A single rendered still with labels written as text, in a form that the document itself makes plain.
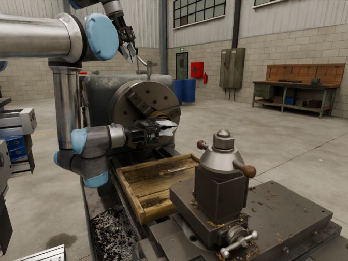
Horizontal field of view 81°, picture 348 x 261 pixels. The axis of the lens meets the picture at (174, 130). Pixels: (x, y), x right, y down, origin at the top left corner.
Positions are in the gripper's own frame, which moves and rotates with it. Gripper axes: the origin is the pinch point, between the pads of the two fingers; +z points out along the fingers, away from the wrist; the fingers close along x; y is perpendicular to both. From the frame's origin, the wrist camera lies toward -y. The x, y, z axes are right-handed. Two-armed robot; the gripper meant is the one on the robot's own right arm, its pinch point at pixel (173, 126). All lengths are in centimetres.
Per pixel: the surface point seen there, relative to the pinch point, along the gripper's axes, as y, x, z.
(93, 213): -35, -54, -31
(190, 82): -624, -29, 397
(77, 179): -181, -108, -37
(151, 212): 21.1, -17.8, -17.9
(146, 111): -8.5, 4.9, -7.4
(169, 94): -16.3, 9.8, 6.6
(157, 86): -16.3, 13.8, 0.6
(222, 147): 42.3, 8.2, -12.5
